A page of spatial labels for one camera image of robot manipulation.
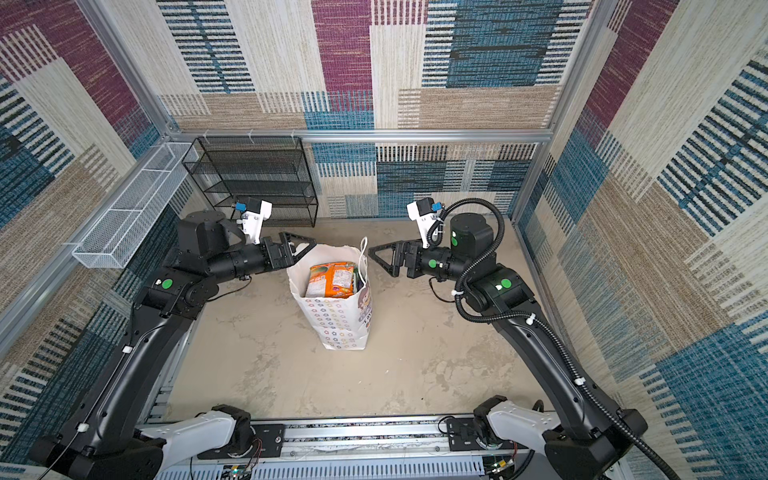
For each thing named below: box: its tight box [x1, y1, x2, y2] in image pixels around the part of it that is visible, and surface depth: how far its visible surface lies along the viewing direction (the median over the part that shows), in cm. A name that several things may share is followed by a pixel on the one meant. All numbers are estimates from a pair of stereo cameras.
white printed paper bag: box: [286, 236, 373, 351], surface depth 79 cm
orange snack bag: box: [306, 262, 357, 298], surface depth 83 cm
